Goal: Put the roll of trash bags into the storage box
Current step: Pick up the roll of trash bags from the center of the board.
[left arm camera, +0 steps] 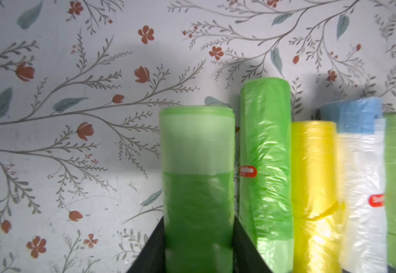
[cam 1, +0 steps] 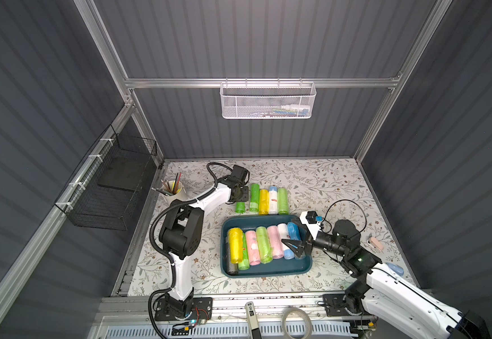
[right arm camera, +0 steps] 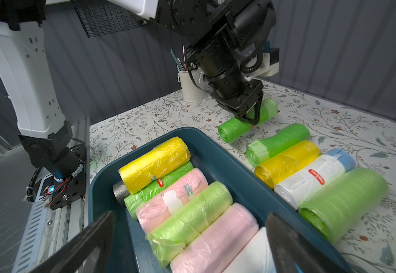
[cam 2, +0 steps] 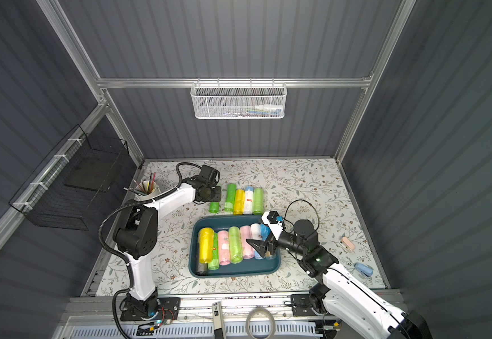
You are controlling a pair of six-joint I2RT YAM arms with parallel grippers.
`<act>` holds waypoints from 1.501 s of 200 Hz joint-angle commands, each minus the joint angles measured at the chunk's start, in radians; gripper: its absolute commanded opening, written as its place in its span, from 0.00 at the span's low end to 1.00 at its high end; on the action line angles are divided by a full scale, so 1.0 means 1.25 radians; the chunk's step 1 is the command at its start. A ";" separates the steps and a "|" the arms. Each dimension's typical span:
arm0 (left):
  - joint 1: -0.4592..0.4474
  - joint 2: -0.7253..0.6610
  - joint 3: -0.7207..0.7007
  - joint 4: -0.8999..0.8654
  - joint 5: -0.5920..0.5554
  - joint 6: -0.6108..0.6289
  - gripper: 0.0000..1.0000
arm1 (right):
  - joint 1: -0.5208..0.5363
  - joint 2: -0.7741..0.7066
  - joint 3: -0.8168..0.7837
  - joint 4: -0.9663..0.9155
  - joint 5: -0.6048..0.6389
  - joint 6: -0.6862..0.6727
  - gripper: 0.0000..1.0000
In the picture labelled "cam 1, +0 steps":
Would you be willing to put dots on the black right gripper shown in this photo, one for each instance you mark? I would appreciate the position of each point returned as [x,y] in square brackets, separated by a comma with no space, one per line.
[307,246]

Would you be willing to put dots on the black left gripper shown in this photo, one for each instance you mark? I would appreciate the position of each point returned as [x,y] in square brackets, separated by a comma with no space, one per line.
[241,194]

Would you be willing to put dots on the bright green trash bag roll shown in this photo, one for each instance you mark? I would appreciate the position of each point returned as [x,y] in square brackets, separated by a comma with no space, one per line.
[240,207]

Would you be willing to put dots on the pink trash bag roll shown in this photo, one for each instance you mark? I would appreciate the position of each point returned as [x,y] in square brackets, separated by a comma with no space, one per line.
[252,248]
[275,241]

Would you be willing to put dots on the pale green trash bag roll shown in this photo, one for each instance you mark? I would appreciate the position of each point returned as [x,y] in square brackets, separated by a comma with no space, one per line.
[264,245]

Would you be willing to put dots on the yellow trash bag roll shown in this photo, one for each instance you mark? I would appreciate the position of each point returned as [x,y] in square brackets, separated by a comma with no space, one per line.
[264,203]
[235,240]

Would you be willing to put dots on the grey trash bag roll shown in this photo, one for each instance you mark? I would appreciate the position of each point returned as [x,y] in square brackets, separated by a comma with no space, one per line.
[231,268]

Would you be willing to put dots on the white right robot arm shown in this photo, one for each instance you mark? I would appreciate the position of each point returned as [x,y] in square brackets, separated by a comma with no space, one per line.
[379,290]

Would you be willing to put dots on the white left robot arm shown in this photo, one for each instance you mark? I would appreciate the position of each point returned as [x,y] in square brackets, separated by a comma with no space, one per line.
[176,233]

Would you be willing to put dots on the dark green trash bag roll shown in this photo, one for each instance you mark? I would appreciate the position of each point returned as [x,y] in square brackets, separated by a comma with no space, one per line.
[254,198]

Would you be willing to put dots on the teal plastic storage box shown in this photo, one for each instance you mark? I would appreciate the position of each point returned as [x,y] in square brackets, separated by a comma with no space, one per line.
[277,267]

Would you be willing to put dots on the white blue trash bag roll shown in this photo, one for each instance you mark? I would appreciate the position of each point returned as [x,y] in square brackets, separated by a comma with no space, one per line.
[273,200]

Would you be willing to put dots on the light green trash bag roll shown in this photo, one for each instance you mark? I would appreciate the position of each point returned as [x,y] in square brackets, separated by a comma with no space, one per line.
[282,201]

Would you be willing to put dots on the white pen cup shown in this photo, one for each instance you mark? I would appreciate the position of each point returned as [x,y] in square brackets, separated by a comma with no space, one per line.
[172,190]

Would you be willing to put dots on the pink eraser block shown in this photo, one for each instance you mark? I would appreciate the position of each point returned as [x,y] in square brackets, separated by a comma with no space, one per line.
[376,244]

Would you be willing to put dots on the grey handheld device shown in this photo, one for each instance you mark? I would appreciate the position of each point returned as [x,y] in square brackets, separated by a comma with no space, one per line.
[253,324]

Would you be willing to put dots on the blue small object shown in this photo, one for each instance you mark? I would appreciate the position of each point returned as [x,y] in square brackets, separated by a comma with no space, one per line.
[396,269]

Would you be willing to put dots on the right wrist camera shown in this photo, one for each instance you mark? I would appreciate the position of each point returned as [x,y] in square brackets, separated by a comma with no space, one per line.
[312,222]

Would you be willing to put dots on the white wire wall basket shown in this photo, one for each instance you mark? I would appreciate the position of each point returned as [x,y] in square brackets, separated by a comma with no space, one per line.
[267,100]

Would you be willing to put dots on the black wire wall basket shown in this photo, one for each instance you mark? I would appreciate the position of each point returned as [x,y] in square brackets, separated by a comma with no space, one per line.
[113,183]

